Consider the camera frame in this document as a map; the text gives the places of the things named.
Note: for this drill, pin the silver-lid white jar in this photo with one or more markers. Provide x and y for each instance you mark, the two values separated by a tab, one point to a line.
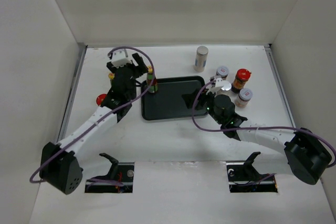
225	89

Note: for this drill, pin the red-label sauce bottle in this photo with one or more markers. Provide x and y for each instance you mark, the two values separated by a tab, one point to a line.
151	81

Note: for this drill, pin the black plastic tray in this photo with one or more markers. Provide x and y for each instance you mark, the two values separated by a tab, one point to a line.
168	102

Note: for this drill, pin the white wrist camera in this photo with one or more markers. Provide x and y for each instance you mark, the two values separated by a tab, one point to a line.
119	58
216	83

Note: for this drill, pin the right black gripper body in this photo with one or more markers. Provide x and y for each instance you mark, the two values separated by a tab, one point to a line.
209	105

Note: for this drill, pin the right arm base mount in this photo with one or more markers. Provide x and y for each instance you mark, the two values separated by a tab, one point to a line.
244	178

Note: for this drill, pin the grey-lid jar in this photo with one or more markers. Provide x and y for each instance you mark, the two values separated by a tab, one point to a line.
244	96
222	72

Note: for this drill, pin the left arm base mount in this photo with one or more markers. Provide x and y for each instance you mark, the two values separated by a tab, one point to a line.
117	180

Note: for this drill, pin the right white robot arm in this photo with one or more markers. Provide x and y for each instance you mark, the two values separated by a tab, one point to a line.
307	154

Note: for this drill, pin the grey-lid jar front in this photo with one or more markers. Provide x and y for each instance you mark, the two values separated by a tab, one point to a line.
244	96

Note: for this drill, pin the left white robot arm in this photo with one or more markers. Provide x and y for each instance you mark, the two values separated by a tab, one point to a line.
60	163

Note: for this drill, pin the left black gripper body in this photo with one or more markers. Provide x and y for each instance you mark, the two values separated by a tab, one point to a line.
136	75

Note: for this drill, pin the tall silver-capped white bottle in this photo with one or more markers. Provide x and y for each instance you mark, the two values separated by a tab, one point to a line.
201	58

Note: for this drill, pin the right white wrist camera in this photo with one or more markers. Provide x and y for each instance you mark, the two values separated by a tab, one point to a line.
216	83

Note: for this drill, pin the green-label sauce bottle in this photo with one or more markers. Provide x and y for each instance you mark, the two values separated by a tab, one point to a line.
111	78

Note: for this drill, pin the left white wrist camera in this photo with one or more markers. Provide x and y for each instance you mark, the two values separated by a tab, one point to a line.
119	58

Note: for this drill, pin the grey-lid jar rear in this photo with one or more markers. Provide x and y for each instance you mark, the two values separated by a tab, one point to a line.
222	72

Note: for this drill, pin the red-lid dark sauce jar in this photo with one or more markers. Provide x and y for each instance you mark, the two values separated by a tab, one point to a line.
241	77

